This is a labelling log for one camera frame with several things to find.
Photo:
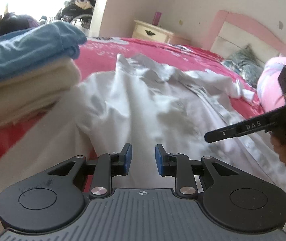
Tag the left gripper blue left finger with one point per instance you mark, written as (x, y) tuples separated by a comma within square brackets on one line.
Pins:
[(114, 163)]

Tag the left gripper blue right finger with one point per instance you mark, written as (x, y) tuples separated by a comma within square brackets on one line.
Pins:
[(168, 163)]

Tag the white button shirt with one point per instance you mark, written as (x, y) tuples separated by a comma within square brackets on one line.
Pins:
[(143, 103)]

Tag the pink quilted comforter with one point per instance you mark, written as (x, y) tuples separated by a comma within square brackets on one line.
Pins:
[(268, 89)]

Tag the green patterned pillow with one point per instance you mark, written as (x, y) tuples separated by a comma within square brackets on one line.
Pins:
[(244, 63)]

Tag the pink white headboard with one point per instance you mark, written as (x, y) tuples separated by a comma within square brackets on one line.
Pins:
[(229, 32)]

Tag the pink floral bed blanket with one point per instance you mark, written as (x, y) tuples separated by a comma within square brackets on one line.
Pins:
[(100, 55)]

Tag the folded cream garments stack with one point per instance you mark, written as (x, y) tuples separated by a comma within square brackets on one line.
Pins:
[(36, 89)]

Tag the cream wooden nightstand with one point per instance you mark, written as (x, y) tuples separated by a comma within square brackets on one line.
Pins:
[(146, 31)]

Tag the folded light blue garment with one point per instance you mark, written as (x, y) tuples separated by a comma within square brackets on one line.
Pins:
[(28, 49)]

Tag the dark purple bag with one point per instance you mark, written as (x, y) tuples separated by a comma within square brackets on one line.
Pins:
[(12, 22)]

